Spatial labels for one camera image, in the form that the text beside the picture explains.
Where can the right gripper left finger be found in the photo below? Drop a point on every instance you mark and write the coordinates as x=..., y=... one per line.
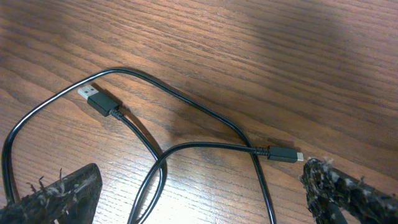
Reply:
x=71, y=199

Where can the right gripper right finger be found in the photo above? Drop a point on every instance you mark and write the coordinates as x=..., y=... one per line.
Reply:
x=329, y=191

